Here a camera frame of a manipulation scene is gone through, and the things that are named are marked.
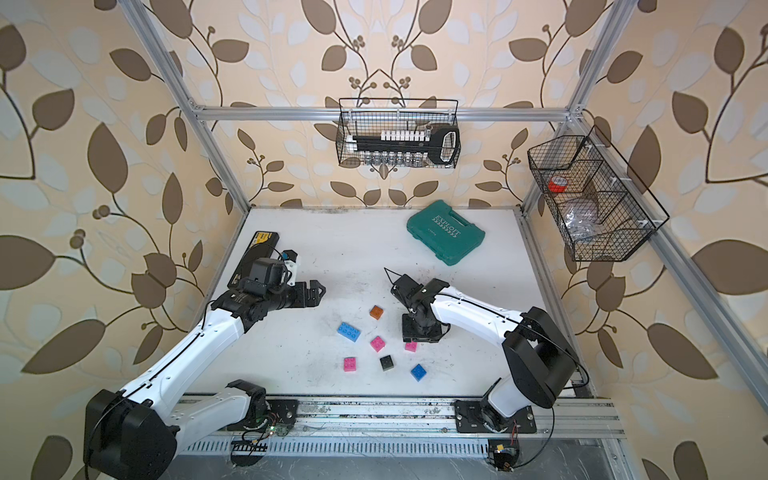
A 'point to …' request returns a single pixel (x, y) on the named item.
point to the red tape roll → (557, 184)
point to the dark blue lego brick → (418, 372)
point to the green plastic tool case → (438, 228)
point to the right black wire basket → (602, 208)
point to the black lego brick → (386, 362)
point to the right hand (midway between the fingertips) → (413, 339)
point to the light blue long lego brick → (349, 332)
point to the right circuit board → (503, 453)
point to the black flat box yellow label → (262, 246)
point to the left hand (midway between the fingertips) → (307, 286)
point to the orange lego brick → (376, 312)
